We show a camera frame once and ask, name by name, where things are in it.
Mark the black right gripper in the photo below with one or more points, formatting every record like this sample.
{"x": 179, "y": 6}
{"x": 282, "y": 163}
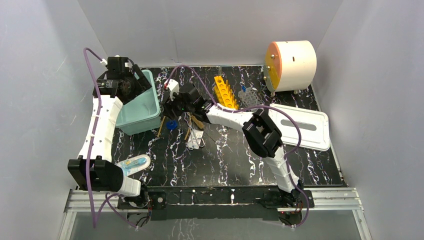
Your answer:
{"x": 169, "y": 105}

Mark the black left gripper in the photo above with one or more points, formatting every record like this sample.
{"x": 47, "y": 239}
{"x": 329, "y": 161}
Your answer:
{"x": 138, "y": 81}

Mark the brown test tube brush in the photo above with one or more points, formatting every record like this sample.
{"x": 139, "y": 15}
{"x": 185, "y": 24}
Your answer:
{"x": 197, "y": 122}

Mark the blue round cap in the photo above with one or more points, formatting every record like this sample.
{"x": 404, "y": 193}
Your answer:
{"x": 171, "y": 124}

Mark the large clear glass test tube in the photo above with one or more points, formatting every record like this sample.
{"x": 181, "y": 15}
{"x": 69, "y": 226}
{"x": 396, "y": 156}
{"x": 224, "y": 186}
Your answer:
{"x": 220, "y": 71}

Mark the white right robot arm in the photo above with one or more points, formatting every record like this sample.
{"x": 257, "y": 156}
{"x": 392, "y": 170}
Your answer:
{"x": 260, "y": 131}

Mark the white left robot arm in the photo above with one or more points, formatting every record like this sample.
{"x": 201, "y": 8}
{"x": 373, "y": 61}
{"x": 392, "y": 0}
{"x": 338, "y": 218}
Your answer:
{"x": 93, "y": 169}

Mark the yellow test tube rack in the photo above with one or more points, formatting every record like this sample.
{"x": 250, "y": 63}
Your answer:
{"x": 224, "y": 93}

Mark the brown rubber tubing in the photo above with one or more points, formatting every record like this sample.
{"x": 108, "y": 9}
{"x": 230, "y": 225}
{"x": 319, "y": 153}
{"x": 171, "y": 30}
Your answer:
{"x": 161, "y": 126}

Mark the teal plastic bin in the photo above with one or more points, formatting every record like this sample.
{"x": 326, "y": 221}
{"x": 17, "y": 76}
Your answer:
{"x": 142, "y": 113}

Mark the clear acrylic tube rack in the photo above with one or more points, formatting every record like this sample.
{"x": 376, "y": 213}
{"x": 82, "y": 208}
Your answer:
{"x": 249, "y": 98}

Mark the packaged blue pipette bulb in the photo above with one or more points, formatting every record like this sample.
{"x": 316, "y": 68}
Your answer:
{"x": 134, "y": 164}

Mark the cream cylindrical drum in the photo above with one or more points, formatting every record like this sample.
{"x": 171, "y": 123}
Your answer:
{"x": 289, "y": 65}

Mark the white plastic bin lid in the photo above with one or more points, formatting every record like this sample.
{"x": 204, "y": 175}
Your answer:
{"x": 313, "y": 126}

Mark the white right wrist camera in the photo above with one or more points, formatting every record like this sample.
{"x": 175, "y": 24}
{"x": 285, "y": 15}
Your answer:
{"x": 173, "y": 88}

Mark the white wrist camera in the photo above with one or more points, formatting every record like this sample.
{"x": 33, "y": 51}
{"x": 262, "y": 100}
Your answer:
{"x": 104, "y": 62}
{"x": 173, "y": 88}

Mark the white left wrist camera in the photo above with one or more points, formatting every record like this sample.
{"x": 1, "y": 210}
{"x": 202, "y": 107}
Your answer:
{"x": 104, "y": 62}

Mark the aluminium frame rail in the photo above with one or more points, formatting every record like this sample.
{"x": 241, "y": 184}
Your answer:
{"x": 320, "y": 198}

